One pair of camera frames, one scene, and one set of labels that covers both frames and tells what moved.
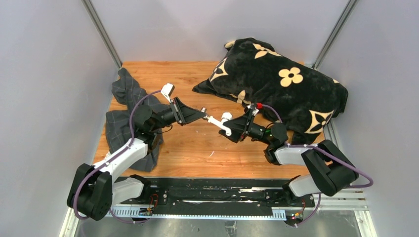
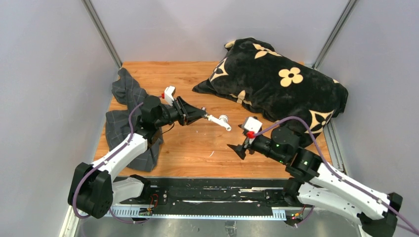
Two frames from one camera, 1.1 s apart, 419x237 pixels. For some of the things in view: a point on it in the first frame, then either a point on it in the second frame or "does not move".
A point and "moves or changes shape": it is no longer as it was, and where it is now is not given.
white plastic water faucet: x=226 y=117 moves or changes shape
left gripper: x=183 y=114 does not move
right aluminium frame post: x=336 y=31 does not move
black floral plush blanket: x=253 y=72 does not move
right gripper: x=240 y=126 to x=240 y=149
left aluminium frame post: x=102 y=31 does not move
